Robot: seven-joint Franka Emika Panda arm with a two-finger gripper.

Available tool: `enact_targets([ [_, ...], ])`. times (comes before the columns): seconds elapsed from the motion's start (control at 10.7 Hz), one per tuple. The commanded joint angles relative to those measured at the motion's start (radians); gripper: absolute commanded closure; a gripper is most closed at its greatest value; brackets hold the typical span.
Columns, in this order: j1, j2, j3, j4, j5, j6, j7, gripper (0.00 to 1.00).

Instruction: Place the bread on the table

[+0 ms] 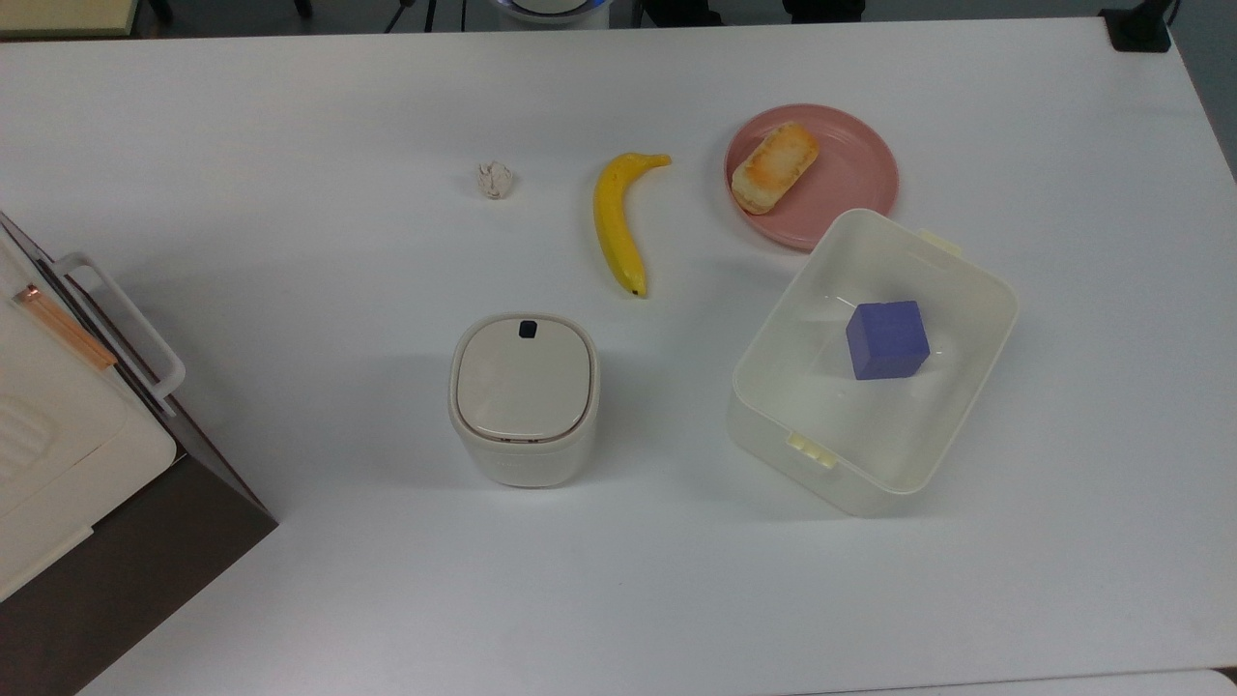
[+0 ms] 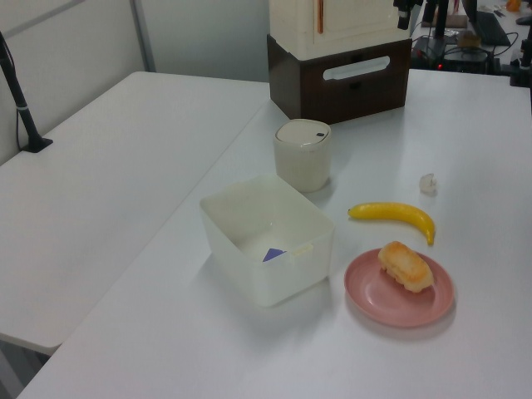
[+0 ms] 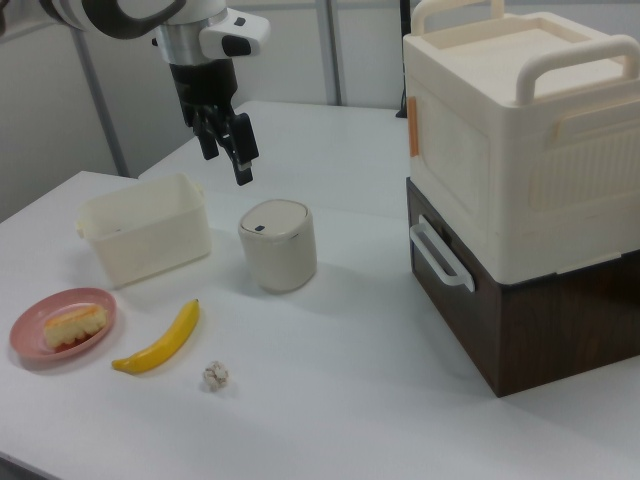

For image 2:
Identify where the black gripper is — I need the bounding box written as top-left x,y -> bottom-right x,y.
392,0 -> 416,31

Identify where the golden toasted bread roll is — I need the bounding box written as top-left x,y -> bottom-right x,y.
377,240 -> 436,294

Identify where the black tripod pole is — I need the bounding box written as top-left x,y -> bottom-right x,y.
431,0 -> 451,41

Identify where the dark brown drawer box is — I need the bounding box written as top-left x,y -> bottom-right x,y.
267,33 -> 412,126

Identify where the black laptop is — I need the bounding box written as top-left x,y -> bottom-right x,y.
473,10 -> 511,47

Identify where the black stand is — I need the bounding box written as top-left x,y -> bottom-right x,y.
510,32 -> 532,87

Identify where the crumpled white paper ball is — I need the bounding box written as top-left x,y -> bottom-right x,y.
418,173 -> 440,196

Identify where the small beige lidded trash can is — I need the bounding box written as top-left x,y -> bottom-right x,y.
273,118 -> 333,193

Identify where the yellow banana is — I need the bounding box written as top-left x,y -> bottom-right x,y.
347,201 -> 436,246

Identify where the blue card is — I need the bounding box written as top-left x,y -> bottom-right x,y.
261,247 -> 291,264

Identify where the pink round plate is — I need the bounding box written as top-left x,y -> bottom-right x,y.
343,248 -> 456,329

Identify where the white plastic storage bin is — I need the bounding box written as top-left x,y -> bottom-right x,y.
199,173 -> 336,308

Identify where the cream plastic box with handles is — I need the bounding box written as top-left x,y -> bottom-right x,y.
268,0 -> 411,59

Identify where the black electronics box with cables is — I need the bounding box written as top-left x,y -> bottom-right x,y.
411,35 -> 494,72

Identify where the black clamped camera pole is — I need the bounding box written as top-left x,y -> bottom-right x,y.
0,31 -> 54,154

